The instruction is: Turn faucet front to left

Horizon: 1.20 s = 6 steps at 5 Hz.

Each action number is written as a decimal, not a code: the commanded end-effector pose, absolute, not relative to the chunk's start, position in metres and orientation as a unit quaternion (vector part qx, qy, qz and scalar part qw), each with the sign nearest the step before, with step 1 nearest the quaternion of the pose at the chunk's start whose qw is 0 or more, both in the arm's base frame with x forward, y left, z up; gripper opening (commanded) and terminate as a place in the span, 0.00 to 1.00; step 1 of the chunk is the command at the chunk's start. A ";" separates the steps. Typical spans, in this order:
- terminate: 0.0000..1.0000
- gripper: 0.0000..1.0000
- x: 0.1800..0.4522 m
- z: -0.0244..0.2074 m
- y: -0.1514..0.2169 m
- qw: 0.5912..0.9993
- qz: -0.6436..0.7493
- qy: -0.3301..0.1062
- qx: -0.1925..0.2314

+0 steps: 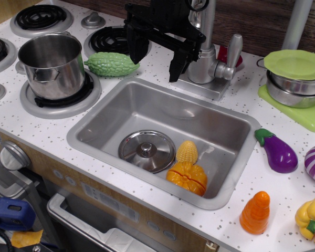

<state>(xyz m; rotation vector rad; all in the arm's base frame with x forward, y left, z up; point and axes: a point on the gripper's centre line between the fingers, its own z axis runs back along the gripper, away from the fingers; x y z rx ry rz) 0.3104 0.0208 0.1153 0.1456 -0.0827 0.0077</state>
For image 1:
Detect green cutting board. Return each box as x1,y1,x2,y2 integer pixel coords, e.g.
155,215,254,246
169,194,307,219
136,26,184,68
258,85,315,132

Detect grey dishwasher door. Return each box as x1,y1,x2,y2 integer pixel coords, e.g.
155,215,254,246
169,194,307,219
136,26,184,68
47,193,155,251

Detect stainless steel pot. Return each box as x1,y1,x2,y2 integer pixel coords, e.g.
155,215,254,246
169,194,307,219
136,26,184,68
18,33,85,100

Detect red toy item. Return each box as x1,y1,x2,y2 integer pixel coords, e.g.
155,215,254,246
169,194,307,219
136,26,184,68
217,46,243,67

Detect stove burner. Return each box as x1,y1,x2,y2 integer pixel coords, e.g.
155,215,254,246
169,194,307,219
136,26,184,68
0,38,17,72
83,25,152,61
20,70,102,119
10,4,74,38

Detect back right stove burner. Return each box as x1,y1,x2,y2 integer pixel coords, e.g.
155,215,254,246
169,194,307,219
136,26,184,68
83,25,152,61

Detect yellow toy corn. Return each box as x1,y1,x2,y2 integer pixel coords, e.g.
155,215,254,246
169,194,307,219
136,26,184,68
176,140,198,164

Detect yellow toy bell pepper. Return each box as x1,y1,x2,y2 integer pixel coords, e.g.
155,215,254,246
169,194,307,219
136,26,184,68
295,199,315,242

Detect steel pot lid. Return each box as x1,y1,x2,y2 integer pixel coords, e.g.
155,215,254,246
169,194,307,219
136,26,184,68
118,130,176,173

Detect green toy bitter gourd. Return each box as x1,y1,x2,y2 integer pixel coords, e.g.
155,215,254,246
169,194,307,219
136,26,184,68
83,52,140,77

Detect grey vertical pole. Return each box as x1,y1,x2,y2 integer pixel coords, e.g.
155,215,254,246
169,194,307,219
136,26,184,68
281,0,313,50

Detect green plastic plate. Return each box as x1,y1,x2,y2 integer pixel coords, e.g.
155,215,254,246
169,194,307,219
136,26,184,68
264,49,315,80

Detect back left stove burner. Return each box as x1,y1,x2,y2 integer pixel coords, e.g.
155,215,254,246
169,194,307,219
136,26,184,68
10,4,74,38

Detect silver oven knob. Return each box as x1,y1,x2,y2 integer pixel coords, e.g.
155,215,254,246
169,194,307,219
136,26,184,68
0,141,31,171

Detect front stove burner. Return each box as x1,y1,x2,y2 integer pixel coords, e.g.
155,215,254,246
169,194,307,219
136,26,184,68
20,70,102,119

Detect stacked steel bowls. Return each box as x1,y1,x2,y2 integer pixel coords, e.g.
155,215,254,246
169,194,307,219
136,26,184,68
266,70,315,108

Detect silver toy faucet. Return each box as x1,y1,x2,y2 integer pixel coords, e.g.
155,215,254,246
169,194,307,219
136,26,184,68
171,1,243,101

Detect blue clamp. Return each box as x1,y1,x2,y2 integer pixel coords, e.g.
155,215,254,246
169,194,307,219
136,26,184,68
0,197,36,231

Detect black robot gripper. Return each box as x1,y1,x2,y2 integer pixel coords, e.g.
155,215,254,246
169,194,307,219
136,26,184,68
124,1,206,82

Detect yellow tape piece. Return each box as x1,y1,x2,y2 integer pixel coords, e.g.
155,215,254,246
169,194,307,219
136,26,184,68
11,230,44,248

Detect orange toy pumpkin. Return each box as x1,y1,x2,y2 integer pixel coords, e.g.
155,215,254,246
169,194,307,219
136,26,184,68
166,161,208,196

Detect far left stove burner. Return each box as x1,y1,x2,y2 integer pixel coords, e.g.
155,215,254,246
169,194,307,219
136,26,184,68
0,38,17,72

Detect orange toy carrot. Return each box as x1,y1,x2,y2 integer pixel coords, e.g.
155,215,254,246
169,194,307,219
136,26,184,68
239,191,270,235

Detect purple toy eggplant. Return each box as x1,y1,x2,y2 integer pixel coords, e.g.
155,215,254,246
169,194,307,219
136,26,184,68
255,128,298,174

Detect grey sink basin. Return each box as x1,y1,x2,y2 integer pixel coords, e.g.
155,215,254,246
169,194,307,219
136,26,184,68
67,78,260,210

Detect grey stove knob back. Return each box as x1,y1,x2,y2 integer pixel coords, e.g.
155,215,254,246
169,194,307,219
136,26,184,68
81,12,106,29

